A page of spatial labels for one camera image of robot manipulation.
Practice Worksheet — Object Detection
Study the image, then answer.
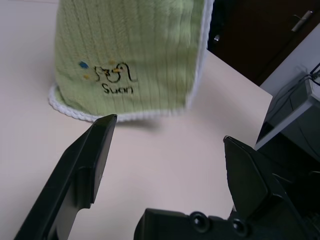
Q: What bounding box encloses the green towel with white trim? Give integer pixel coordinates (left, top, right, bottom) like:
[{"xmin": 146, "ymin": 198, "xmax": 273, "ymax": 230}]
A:
[{"xmin": 47, "ymin": 0, "xmax": 215, "ymax": 123}]

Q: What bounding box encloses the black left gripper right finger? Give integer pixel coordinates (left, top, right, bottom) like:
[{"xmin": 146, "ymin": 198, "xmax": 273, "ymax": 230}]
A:
[{"xmin": 223, "ymin": 135, "xmax": 311, "ymax": 240}]

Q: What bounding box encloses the grey white robot torso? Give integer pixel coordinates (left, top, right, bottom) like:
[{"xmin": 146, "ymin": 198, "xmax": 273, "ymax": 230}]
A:
[{"xmin": 254, "ymin": 24, "xmax": 320, "ymax": 163}]

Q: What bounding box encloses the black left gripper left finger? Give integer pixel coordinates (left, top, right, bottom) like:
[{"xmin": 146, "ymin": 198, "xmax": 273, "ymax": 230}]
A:
[{"xmin": 13, "ymin": 114, "xmax": 118, "ymax": 240}]

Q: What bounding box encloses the silver metal handle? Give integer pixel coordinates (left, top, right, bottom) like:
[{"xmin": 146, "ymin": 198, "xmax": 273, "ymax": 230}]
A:
[{"xmin": 291, "ymin": 9, "xmax": 314, "ymax": 33}]

